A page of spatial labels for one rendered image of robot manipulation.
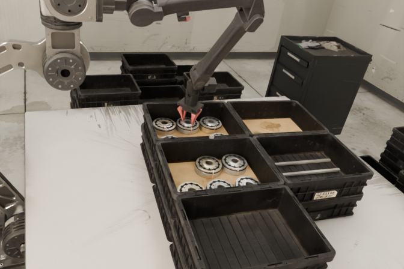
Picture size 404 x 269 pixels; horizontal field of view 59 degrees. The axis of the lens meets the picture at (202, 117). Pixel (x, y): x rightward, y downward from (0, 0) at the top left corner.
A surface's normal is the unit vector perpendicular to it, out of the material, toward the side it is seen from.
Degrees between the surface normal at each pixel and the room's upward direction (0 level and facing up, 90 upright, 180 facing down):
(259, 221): 0
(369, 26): 90
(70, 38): 90
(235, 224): 0
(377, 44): 90
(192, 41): 90
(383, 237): 0
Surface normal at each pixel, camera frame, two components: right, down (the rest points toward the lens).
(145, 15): 0.26, 0.86
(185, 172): 0.15, -0.85
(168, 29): 0.38, 0.51
